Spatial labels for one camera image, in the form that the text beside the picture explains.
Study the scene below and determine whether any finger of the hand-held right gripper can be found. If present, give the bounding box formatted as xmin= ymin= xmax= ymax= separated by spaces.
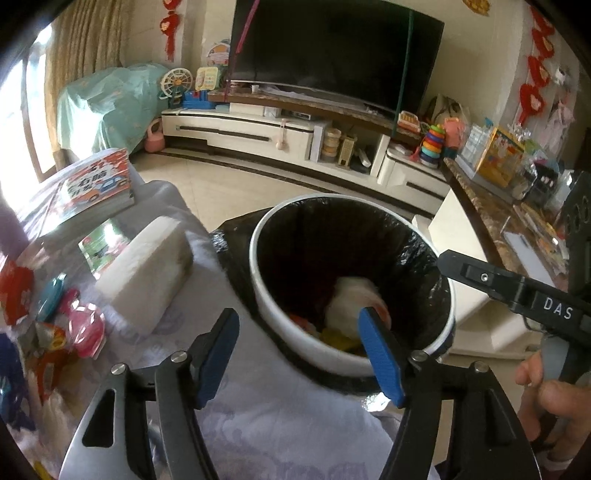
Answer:
xmin=437 ymin=250 xmax=528 ymax=311

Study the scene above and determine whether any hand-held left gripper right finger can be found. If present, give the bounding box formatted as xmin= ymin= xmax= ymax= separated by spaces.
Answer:
xmin=358 ymin=307 xmax=541 ymax=480

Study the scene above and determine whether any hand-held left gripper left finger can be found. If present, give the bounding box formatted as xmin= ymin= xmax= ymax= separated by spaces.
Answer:
xmin=58 ymin=307 xmax=241 ymax=480

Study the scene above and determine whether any white round trash bin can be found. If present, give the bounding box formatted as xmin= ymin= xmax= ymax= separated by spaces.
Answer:
xmin=248 ymin=194 xmax=458 ymax=377

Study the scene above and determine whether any black bin liner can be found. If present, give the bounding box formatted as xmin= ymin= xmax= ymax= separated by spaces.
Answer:
xmin=210 ymin=196 xmax=458 ymax=395

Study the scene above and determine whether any red snack packet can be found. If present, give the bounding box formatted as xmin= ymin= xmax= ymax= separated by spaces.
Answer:
xmin=0 ymin=264 xmax=37 ymax=326

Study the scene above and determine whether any person's right hand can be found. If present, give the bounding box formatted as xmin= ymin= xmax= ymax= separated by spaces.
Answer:
xmin=514 ymin=352 xmax=591 ymax=462

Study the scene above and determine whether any white cabinet marble top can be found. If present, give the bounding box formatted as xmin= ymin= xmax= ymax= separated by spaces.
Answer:
xmin=412 ymin=157 xmax=573 ymax=358

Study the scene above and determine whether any white notepad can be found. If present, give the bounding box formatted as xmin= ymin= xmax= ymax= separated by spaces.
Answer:
xmin=503 ymin=231 xmax=555 ymax=288

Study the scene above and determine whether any white crumpled tissue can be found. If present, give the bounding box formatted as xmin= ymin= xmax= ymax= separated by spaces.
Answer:
xmin=325 ymin=276 xmax=391 ymax=334

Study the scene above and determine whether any white tissue pack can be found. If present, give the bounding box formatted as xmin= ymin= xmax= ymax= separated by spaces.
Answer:
xmin=95 ymin=215 xmax=195 ymax=335

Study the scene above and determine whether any yellow toy box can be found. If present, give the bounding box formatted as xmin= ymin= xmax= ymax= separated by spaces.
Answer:
xmin=475 ymin=127 xmax=526 ymax=188

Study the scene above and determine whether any clear plastic drawer box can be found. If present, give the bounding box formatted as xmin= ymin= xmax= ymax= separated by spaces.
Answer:
xmin=462 ymin=119 xmax=495 ymax=167

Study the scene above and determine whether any green printed pack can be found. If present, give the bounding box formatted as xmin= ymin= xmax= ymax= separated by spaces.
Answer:
xmin=78 ymin=226 xmax=132 ymax=278

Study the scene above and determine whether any white orange snack packet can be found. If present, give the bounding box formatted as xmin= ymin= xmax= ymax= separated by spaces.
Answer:
xmin=25 ymin=357 xmax=77 ymax=409

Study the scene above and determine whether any orange yellow candy wrapper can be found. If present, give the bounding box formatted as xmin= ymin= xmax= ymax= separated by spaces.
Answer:
xmin=21 ymin=322 xmax=65 ymax=358

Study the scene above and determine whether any beige bag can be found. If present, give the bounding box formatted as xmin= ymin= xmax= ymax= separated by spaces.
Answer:
xmin=425 ymin=95 xmax=469 ymax=134

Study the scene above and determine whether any wooden grater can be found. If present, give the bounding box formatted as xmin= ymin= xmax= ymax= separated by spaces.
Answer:
xmin=337 ymin=135 xmax=358 ymax=167

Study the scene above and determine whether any stack of round containers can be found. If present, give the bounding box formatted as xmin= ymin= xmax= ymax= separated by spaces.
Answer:
xmin=322 ymin=128 xmax=342 ymax=162

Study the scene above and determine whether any blue snack packet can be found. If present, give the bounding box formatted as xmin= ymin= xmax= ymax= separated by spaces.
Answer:
xmin=0 ymin=332 xmax=28 ymax=418

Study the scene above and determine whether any children's picture book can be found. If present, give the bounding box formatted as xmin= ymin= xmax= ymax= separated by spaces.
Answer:
xmin=39 ymin=148 xmax=136 ymax=238

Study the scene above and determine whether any white television cabinet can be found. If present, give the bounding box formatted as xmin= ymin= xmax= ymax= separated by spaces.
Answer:
xmin=161 ymin=85 xmax=451 ymax=215

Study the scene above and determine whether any pink toy kettle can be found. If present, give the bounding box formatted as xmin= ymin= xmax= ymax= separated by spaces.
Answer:
xmin=144 ymin=119 xmax=167 ymax=153

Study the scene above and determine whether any blue toy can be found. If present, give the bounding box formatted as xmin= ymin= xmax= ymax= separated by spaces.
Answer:
xmin=181 ymin=90 xmax=218 ymax=110

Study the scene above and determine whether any teal covered furniture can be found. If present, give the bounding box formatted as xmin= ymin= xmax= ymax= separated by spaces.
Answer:
xmin=56 ymin=62 xmax=171 ymax=155

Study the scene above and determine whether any ferris wheel toy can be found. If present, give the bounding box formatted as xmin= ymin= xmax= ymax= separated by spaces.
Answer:
xmin=159 ymin=68 xmax=192 ymax=109

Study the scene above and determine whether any black flat television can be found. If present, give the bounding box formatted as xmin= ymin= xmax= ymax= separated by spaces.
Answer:
xmin=228 ymin=0 xmax=445 ymax=114

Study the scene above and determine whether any balcony window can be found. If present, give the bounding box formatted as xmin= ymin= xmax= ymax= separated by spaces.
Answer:
xmin=0 ymin=28 xmax=61 ymax=185

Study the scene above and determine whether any beige curtain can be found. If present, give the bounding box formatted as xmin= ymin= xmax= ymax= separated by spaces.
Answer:
xmin=46 ymin=0 xmax=141 ymax=100

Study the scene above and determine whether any rainbow stacking ring toy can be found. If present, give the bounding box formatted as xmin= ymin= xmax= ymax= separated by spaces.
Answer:
xmin=419 ymin=124 xmax=448 ymax=168

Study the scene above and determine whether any red paper wall decoration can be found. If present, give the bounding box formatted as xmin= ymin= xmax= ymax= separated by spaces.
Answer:
xmin=529 ymin=4 xmax=557 ymax=58
xmin=529 ymin=55 xmax=551 ymax=86
xmin=519 ymin=83 xmax=543 ymax=123

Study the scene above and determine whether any car wall sticker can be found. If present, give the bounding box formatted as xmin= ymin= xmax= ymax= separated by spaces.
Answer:
xmin=205 ymin=39 xmax=232 ymax=68

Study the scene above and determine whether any red knot wall decoration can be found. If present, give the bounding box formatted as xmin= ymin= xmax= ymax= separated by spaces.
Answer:
xmin=159 ymin=11 xmax=182 ymax=63

